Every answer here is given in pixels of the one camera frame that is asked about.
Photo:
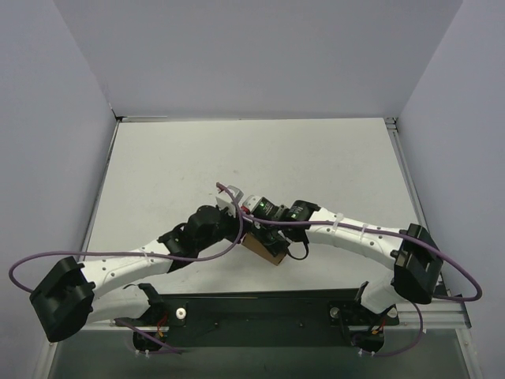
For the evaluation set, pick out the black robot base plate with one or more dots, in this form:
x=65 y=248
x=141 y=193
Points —
x=311 y=318

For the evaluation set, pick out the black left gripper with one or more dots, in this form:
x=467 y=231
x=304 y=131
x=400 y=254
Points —
x=233 y=223

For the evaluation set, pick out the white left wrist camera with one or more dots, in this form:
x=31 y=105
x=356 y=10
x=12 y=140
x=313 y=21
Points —
x=227 y=197

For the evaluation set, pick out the aluminium table edge rail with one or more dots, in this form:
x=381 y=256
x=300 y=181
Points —
x=441 y=314

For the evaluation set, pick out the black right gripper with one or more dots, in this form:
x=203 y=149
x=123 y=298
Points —
x=268 y=235

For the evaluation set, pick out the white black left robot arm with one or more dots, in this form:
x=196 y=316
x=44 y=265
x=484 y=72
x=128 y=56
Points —
x=63 y=300

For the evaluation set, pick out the brown paper box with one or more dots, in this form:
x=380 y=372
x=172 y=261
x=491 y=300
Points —
x=254 y=245

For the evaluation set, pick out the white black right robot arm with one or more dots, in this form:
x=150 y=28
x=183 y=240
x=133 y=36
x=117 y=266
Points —
x=413 y=269

